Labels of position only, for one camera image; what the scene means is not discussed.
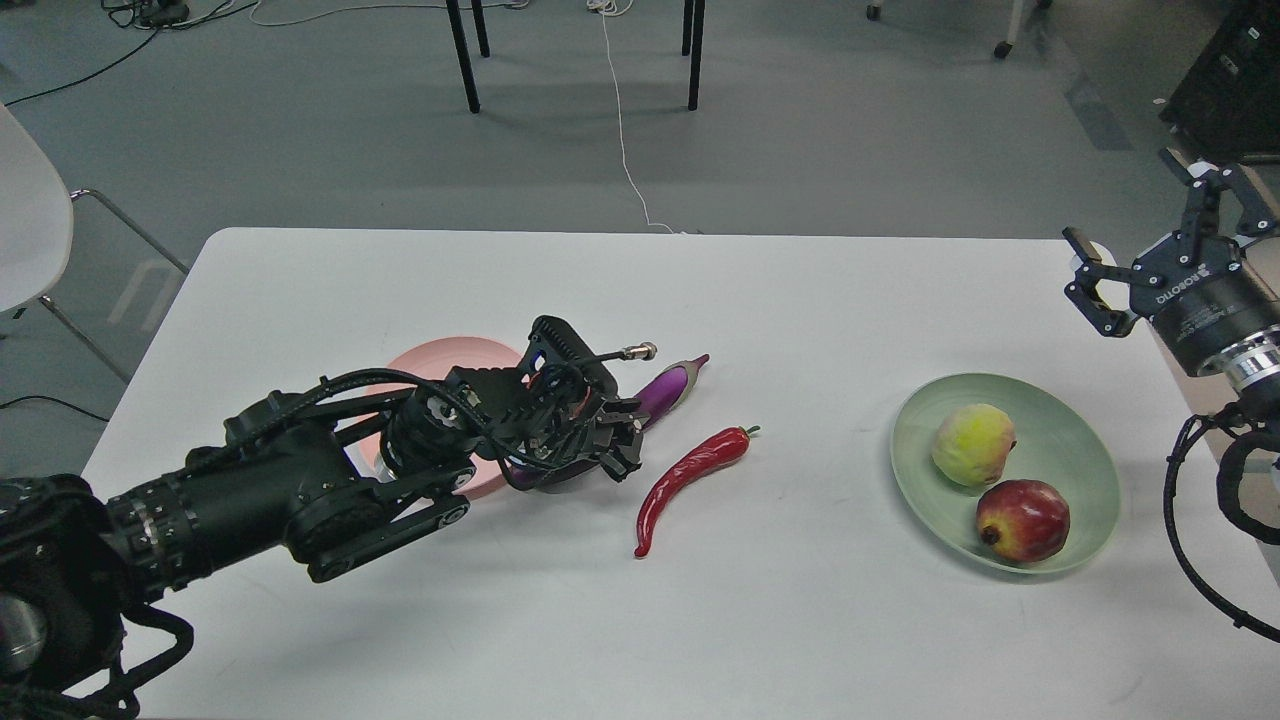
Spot chair caster legs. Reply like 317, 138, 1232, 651
865, 1, 1057, 61

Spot white chair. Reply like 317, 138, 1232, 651
1, 108, 189, 384

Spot black equipment case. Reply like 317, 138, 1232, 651
1158, 1, 1279, 164

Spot red chili pepper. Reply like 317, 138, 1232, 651
634, 425, 760, 559

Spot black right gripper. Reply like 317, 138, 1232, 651
1062, 149, 1280, 378

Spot pink plate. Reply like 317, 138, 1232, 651
387, 336, 524, 501

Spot black table legs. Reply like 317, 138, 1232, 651
443, 1, 708, 117

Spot white floor cable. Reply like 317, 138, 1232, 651
585, 0, 689, 236

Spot black floor cables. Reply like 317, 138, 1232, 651
0, 0, 261, 108

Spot red pomegranate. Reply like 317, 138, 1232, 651
975, 479, 1071, 562

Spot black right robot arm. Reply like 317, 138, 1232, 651
1062, 149, 1279, 641

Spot yellow-green guava fruit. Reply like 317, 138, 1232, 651
931, 404, 1018, 487

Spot green plate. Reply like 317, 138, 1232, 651
888, 373, 1123, 575

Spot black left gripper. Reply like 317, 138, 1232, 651
445, 316, 649, 483

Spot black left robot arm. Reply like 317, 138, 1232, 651
1, 316, 657, 719

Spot purple eggplant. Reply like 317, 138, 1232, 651
508, 354, 710, 491

